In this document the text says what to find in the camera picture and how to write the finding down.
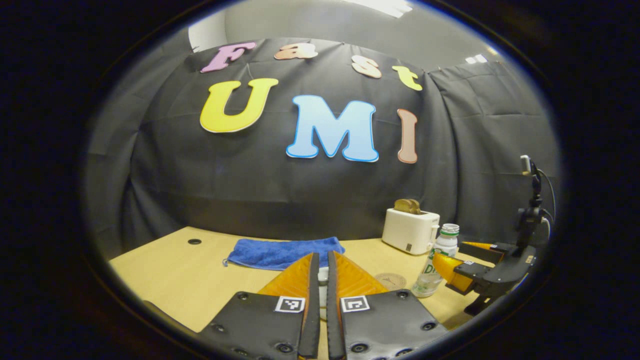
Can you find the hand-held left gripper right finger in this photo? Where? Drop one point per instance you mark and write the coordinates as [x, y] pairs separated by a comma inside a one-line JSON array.
[[332, 300]]

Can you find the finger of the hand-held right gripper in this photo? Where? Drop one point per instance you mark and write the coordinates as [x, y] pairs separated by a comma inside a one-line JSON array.
[[485, 251], [470, 272]]

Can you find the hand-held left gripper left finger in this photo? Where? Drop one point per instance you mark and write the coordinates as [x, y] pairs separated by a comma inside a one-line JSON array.
[[312, 300]]

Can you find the white plastic water bottle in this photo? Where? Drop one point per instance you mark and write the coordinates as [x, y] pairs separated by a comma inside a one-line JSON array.
[[440, 250]]

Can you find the round wooden coaster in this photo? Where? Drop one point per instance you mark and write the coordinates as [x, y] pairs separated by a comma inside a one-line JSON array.
[[391, 281]]

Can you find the blue towel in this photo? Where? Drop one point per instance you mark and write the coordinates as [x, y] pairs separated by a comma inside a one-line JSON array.
[[285, 252]]

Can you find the white toaster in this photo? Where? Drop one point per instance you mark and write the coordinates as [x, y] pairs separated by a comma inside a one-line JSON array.
[[407, 230]]

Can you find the brown bread slice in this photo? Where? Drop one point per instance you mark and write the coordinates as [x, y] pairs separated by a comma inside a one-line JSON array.
[[415, 206], [401, 206]]

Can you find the black backdrop cloth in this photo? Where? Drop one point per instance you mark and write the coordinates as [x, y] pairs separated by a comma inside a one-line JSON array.
[[200, 175]]

